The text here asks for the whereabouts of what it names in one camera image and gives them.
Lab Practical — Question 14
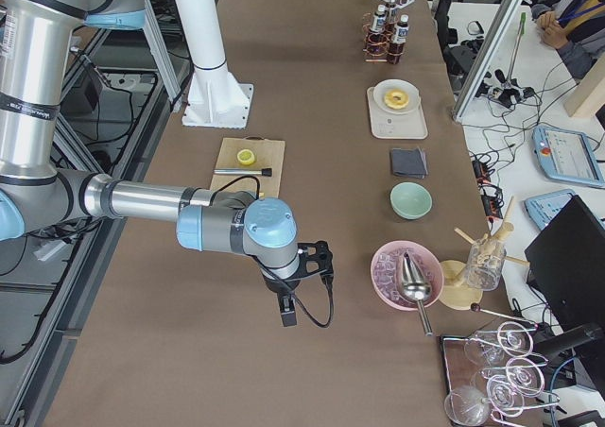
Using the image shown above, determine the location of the cream serving tray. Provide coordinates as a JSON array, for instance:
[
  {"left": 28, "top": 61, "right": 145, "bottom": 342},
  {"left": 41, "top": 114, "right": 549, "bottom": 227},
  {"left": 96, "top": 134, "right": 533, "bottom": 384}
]
[{"left": 367, "top": 87, "right": 428, "bottom": 140}]

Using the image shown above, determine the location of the white round plate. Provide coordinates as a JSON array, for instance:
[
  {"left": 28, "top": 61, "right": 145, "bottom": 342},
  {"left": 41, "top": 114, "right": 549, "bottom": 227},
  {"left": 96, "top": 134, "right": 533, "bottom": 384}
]
[{"left": 372, "top": 79, "right": 421, "bottom": 115}]

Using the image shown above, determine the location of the black monitor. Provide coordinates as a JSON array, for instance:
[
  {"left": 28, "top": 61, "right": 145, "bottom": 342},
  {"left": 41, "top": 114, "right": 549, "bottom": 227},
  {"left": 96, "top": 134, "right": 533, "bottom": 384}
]
[{"left": 525, "top": 196, "right": 604, "bottom": 331}]

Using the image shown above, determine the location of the pink bowl with ice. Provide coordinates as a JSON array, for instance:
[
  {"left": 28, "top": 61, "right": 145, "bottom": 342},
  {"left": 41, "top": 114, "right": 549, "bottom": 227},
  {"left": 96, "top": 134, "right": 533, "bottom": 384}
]
[{"left": 371, "top": 240, "right": 444, "bottom": 311}]

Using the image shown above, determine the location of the tea bottle white cap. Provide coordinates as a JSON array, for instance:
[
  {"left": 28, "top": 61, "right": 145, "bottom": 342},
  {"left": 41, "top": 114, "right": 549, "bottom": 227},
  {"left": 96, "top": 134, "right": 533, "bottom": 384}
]
[{"left": 391, "top": 14, "right": 409, "bottom": 60}]

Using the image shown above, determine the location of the half lemon slice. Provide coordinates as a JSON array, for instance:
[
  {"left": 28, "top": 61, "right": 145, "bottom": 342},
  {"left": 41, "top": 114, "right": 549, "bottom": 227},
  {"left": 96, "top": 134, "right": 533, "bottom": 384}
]
[{"left": 236, "top": 148, "right": 256, "bottom": 166}]

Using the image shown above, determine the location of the person in blue jacket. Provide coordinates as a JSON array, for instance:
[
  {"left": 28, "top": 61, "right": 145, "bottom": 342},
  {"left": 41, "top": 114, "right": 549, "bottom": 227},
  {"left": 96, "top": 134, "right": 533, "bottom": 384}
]
[{"left": 531, "top": 0, "right": 604, "bottom": 79}]

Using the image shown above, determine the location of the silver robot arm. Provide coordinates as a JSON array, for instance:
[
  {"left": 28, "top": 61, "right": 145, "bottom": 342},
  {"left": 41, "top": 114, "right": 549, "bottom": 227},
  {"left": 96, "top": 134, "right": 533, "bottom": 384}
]
[{"left": 1, "top": 0, "right": 302, "bottom": 326}]

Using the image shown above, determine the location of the copper wire bottle rack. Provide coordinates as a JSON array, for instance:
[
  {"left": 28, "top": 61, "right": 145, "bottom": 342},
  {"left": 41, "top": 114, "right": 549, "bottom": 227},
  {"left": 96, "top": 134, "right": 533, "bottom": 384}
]
[{"left": 363, "top": 15, "right": 403, "bottom": 65}]

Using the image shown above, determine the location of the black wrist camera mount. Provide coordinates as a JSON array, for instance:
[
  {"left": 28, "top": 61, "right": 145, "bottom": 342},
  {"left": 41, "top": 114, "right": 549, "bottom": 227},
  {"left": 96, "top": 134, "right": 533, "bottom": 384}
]
[{"left": 295, "top": 240, "right": 334, "bottom": 289}]

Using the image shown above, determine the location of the blue teach pendant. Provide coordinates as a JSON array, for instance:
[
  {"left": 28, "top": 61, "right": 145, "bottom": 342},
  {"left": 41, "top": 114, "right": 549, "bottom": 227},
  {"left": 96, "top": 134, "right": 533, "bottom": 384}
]
[
  {"left": 524, "top": 189, "right": 576, "bottom": 231},
  {"left": 532, "top": 125, "right": 604, "bottom": 188}
]

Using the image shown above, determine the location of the green ceramic bowl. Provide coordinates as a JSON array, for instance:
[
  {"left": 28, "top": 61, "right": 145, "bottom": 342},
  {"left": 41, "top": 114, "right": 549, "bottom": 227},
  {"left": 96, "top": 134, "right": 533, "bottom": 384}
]
[{"left": 389, "top": 182, "right": 433, "bottom": 220}]

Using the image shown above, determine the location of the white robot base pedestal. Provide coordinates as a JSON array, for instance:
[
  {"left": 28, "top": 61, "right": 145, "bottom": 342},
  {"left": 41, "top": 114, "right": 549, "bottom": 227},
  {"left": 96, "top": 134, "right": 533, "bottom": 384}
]
[{"left": 175, "top": 0, "right": 253, "bottom": 129}]

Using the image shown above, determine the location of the wooden cup stand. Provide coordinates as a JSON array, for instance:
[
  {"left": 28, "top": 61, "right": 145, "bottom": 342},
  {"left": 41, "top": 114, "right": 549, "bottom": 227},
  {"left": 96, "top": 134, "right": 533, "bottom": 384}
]
[{"left": 439, "top": 196, "right": 529, "bottom": 310}]

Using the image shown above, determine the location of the steel ice scoop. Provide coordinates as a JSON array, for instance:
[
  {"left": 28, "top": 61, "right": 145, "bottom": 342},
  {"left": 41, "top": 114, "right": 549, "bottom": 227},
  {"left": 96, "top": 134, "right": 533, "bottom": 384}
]
[{"left": 399, "top": 252, "right": 433, "bottom": 336}]

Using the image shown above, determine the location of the glazed ring donut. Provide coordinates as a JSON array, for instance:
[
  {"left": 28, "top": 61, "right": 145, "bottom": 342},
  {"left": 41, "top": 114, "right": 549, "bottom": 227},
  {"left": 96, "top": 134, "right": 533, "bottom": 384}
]
[{"left": 383, "top": 89, "right": 409, "bottom": 111}]

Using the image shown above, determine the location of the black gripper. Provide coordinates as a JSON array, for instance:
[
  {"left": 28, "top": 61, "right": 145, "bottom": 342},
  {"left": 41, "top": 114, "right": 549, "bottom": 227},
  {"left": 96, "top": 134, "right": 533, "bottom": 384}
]
[{"left": 262, "top": 270, "right": 299, "bottom": 327}]

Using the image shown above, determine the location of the grey folded cloth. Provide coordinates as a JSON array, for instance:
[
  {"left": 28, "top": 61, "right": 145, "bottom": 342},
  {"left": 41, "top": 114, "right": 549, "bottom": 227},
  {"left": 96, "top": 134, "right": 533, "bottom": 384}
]
[{"left": 389, "top": 148, "right": 428, "bottom": 179}]

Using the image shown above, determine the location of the tea bottle in rack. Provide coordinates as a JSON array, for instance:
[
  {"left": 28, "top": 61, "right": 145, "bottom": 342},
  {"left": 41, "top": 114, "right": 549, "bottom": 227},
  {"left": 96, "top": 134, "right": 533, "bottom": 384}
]
[
  {"left": 385, "top": 0, "right": 397, "bottom": 28},
  {"left": 367, "top": 5, "right": 386, "bottom": 48}
]

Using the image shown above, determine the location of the bamboo cutting board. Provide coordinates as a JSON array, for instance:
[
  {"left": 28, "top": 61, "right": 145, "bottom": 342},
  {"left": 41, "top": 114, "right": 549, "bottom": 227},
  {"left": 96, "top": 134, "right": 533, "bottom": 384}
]
[{"left": 210, "top": 138, "right": 285, "bottom": 197}]

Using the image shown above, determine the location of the clear glass jar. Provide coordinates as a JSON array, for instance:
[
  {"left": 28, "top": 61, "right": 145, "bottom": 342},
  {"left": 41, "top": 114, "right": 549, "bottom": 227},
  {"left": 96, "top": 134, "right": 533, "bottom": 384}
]
[{"left": 464, "top": 238, "right": 506, "bottom": 291}]

